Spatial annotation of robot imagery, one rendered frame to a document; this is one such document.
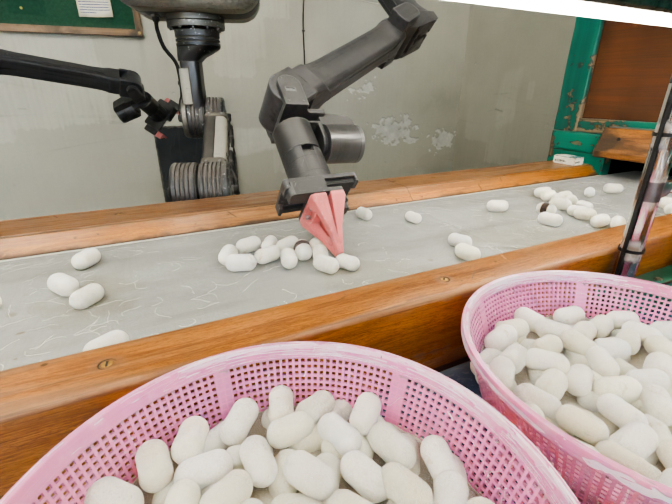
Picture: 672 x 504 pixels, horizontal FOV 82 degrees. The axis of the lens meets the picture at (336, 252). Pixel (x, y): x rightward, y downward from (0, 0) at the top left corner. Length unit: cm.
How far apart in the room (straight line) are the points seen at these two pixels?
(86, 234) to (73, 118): 199
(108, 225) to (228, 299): 28
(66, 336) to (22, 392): 11
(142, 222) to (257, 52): 204
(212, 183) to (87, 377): 62
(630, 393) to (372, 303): 20
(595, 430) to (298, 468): 19
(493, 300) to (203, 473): 29
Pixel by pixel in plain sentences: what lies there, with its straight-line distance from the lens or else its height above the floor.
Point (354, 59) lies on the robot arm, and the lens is 74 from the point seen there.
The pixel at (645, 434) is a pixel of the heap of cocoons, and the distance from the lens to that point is 33.
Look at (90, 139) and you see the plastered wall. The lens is 261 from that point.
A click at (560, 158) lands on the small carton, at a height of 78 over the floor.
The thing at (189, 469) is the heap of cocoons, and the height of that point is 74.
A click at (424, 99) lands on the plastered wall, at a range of 302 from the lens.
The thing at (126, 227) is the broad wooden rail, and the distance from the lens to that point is 64.
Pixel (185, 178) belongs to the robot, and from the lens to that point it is 90.
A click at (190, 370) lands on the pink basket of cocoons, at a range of 29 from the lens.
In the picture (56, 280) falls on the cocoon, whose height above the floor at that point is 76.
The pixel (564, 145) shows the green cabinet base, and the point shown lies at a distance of 128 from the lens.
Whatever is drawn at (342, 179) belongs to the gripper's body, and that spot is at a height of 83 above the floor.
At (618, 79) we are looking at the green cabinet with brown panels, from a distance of 123.
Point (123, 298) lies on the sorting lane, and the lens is 47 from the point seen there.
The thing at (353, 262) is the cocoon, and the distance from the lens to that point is 46.
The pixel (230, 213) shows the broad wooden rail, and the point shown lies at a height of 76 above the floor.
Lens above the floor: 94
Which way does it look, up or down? 23 degrees down
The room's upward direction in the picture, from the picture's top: straight up
